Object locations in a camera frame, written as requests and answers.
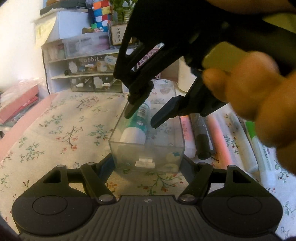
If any potted bamboo plant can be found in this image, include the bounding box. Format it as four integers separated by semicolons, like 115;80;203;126
108;0;137;49

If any pink folder stack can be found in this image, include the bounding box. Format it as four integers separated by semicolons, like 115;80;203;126
1;83;39;124

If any pink desk mat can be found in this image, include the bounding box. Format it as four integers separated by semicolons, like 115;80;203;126
1;93;58;160

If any person's right hand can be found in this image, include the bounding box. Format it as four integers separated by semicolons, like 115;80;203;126
202;52;295;173

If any clear plastic drawer box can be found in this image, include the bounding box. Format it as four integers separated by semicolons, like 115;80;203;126
109;99;185;173

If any colourful puzzle cube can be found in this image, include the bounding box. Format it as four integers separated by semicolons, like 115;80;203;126
91;0;112;32

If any dark box on organizer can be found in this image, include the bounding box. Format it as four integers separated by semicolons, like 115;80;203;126
40;0;86;15

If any green white glue stick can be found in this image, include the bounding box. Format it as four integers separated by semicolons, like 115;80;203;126
120;100;151;145

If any white drawer organizer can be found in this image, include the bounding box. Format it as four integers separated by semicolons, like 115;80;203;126
34;9;127;94

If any orange highlighter pen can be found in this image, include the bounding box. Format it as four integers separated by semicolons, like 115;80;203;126
180;115;197;158

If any white cloud-shaped pen holder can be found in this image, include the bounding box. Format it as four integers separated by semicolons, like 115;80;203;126
178;57;196;92

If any green highlighter pen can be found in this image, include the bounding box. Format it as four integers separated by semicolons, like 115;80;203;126
245;121;275;189

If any pink highlighter pen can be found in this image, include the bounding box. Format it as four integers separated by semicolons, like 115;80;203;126
206;114;233;169

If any black marker pen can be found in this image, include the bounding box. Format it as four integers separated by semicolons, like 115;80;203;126
189;113;216;160

